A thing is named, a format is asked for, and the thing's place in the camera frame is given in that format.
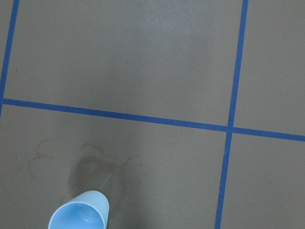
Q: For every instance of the light blue paper cup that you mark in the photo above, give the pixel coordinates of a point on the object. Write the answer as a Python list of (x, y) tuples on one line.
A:
[(89, 210)]

